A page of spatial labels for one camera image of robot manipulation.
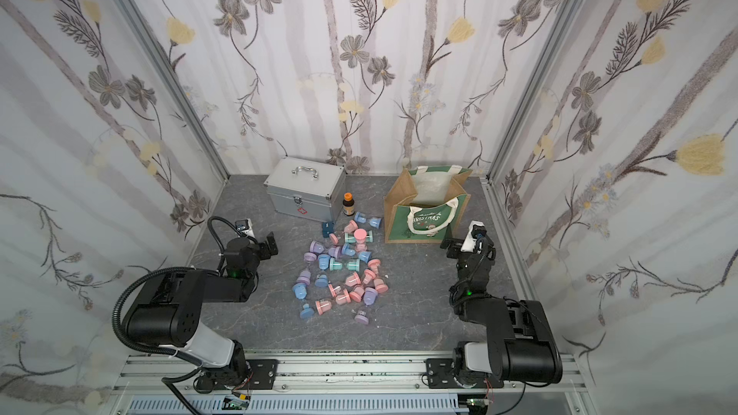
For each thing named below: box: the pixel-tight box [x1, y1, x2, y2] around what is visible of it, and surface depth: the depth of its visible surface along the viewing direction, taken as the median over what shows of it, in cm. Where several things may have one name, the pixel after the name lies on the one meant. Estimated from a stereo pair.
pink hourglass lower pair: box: [327, 283, 352, 305], surface depth 88 cm
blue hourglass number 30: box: [292, 268, 312, 300], surface depth 90 cm
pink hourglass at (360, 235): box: [353, 227, 369, 252], surface depth 95 cm
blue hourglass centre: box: [341, 243, 372, 264], surface depth 97 cm
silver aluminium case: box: [263, 155, 346, 222], surface depth 101 cm
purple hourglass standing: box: [303, 240, 325, 265], surface depth 97 cm
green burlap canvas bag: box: [383, 165, 473, 245], surface depth 92 cm
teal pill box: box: [321, 221, 336, 239], surface depth 104 cm
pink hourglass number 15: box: [315, 298, 332, 317], surface depth 85 cm
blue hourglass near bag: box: [353, 211, 382, 229], surface depth 106 cm
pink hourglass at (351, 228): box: [329, 219, 359, 245], surface depth 103 cm
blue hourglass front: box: [298, 302, 316, 321], surface depth 84 cm
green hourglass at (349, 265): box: [328, 257, 361, 272], surface depth 94 cm
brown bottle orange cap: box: [342, 192, 355, 217], surface depth 106 cm
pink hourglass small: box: [367, 258, 390, 294], surface depth 92 cm
